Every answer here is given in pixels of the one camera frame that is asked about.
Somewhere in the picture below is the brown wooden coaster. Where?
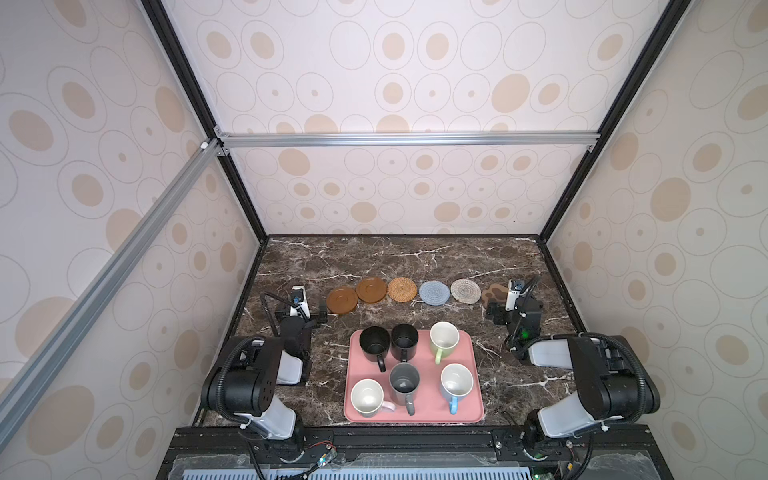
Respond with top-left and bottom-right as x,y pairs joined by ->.
326,287 -> 358,315
355,277 -> 387,303

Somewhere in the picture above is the blue woven coaster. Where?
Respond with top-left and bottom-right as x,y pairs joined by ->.
418,280 -> 451,306

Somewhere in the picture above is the woven rattan coaster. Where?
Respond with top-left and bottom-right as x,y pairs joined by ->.
387,277 -> 418,303

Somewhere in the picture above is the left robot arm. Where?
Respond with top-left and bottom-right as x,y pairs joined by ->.
200,286 -> 327,447

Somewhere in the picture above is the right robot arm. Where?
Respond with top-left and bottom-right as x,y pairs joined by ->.
485,276 -> 662,460

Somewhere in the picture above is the cork paw coaster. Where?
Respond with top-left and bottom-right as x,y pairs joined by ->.
481,283 -> 509,306

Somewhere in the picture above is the multicolour woven coaster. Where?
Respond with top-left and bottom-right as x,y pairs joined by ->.
450,278 -> 482,304

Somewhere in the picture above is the black mug left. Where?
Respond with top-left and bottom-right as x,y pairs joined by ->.
359,326 -> 391,373

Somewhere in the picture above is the black mug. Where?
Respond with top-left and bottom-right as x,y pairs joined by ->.
390,323 -> 419,362
359,326 -> 391,373

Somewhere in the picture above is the green mug white inside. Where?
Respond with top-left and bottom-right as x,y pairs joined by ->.
429,321 -> 460,365

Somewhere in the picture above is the black mug right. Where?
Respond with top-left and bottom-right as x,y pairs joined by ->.
390,323 -> 419,362

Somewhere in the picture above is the grey mug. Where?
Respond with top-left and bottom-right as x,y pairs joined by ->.
389,362 -> 420,416

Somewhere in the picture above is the pink plastic tray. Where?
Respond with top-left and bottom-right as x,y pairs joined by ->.
343,329 -> 485,424

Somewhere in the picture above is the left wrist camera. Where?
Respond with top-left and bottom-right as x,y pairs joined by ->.
289,286 -> 311,322

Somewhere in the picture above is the white mug blue handle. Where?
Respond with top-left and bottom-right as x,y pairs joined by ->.
440,363 -> 474,415

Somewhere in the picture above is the white mug pink handle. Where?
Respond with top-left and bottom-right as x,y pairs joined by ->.
350,378 -> 397,418

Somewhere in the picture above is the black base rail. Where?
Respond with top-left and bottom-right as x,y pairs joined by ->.
157,425 -> 672,479

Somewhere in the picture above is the horizontal aluminium frame bar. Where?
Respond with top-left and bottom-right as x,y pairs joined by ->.
220,130 -> 600,149

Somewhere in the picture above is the left aluminium frame bar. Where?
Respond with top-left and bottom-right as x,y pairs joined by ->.
1,138 -> 223,448

